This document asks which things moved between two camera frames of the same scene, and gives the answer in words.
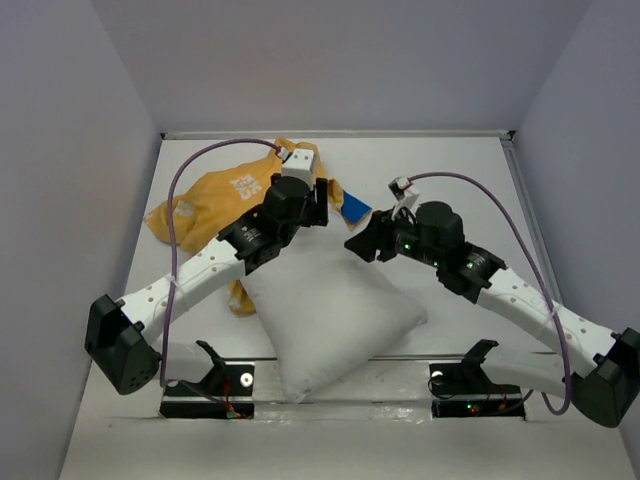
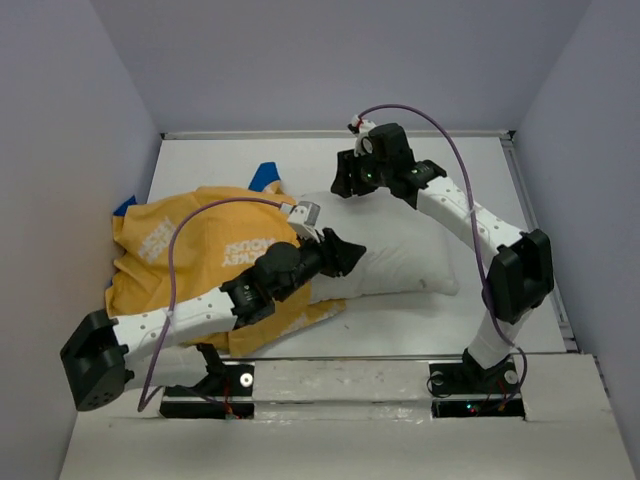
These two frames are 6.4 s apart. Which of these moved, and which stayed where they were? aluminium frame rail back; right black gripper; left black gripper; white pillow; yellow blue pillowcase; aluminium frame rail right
Moved: left black gripper; white pillow; yellow blue pillowcase; right black gripper
Stayed: aluminium frame rail right; aluminium frame rail back
